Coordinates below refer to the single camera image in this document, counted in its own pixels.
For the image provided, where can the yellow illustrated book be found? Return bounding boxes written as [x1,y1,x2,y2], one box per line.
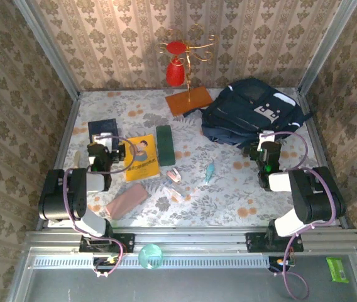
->
[123,134,161,183]

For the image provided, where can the navy blue book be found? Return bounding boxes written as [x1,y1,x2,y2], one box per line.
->
[87,118,119,148]

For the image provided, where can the navy blue backpack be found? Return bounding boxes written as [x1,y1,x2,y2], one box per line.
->
[200,77,313,150]

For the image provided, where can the dark green pencil case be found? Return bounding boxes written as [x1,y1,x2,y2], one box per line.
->
[155,125,177,167]

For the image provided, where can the pink pencil case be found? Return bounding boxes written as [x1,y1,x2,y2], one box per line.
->
[105,182,150,221]

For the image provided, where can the pink stapler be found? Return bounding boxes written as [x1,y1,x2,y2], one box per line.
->
[166,168,182,184]

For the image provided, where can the clear pen pack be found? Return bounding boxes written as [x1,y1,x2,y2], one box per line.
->
[161,181,192,203]

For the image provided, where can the red and gold ornament stand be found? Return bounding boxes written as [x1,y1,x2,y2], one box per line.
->
[155,26,220,118]

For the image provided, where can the red bell ornament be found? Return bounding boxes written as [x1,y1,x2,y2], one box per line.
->
[165,56,185,87]

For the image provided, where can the teal translucent tape roll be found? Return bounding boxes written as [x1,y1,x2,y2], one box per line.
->
[138,243,164,270]

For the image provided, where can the red round ornament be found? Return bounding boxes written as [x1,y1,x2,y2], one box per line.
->
[165,40,187,55]

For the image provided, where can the green packet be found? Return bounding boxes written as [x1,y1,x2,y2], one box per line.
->
[326,257,350,284]

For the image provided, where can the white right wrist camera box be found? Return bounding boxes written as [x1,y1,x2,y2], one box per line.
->
[259,130,275,149]

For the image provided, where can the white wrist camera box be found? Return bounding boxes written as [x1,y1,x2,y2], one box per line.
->
[92,133,118,152]
[259,130,275,149]

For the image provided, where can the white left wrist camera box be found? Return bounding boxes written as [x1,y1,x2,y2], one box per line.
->
[92,133,118,152]

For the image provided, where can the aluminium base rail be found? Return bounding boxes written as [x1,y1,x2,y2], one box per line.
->
[24,226,357,253]

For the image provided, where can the aluminium frame post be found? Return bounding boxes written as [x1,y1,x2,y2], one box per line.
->
[297,0,357,95]
[13,0,81,101]

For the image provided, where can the slotted grey cable duct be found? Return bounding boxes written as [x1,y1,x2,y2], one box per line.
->
[29,254,270,270]

